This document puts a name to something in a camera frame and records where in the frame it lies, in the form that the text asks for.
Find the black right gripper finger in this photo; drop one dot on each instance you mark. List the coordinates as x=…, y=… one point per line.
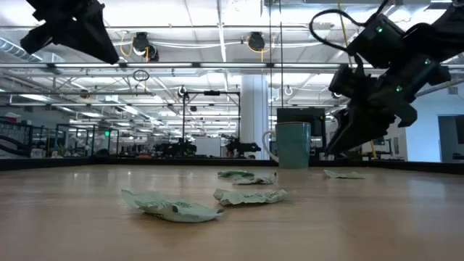
x=339, y=130
x=366, y=127

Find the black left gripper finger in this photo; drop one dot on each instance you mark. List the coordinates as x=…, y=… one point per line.
x=90, y=36

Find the green stevia packet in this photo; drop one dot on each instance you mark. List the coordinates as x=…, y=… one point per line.
x=257, y=180
x=342, y=175
x=233, y=174
x=246, y=197
x=174, y=210

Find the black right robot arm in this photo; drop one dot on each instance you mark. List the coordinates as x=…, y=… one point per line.
x=446, y=32

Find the teal ceramic mug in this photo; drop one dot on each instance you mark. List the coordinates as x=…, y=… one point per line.
x=293, y=145

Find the white building pillar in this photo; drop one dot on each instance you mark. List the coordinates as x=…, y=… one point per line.
x=253, y=108

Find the dark storage shelf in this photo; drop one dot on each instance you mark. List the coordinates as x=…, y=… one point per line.
x=14, y=139

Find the white board panel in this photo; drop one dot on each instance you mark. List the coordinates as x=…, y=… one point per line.
x=207, y=146

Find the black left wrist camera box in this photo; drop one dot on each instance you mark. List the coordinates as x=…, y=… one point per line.
x=36, y=40

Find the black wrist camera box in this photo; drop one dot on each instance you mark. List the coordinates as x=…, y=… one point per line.
x=36, y=40
x=377, y=43

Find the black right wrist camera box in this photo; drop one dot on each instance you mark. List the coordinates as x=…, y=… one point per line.
x=377, y=43

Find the black background rig frame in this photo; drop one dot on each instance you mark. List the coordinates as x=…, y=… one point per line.
x=183, y=116

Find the black metal table frame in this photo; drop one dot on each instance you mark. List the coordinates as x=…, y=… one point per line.
x=108, y=163

